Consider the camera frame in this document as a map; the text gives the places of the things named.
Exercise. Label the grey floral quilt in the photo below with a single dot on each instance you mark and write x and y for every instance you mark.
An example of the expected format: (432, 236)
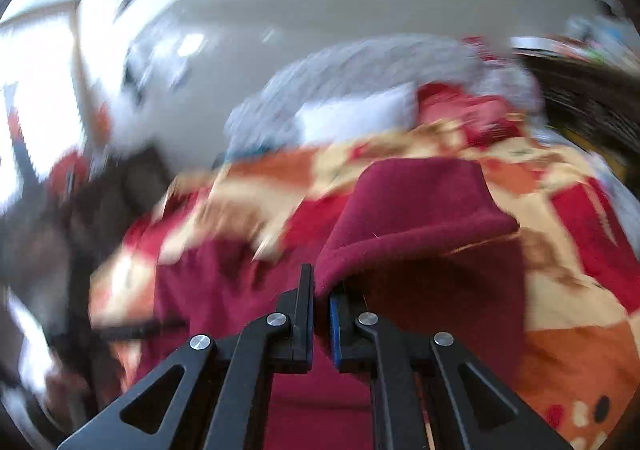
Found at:
(350, 65)

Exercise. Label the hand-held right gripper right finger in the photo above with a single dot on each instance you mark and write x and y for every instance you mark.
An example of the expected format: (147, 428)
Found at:
(334, 330)

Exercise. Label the dark wooden cabinet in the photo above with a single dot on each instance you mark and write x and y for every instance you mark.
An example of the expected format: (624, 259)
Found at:
(115, 190)

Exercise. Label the red heart-shaped cushion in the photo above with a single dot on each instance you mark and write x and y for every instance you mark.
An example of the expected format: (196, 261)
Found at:
(465, 110)

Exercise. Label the printed patchwork blanket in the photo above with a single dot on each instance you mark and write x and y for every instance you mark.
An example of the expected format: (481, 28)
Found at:
(575, 330)

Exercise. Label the window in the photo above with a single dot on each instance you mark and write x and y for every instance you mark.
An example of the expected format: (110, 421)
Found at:
(35, 60)

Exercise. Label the maroon fleece garment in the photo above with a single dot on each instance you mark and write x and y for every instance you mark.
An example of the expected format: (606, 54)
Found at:
(415, 210)

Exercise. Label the dark carved wooden headboard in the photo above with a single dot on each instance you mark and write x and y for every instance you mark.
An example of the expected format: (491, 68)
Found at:
(590, 95)

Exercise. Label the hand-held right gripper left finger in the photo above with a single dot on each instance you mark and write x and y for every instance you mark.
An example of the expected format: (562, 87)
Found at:
(303, 325)

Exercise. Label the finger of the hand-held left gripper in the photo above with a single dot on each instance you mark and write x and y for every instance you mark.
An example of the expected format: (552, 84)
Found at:
(130, 329)

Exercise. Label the white pillow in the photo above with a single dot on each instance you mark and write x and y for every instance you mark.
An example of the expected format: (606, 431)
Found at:
(360, 113)

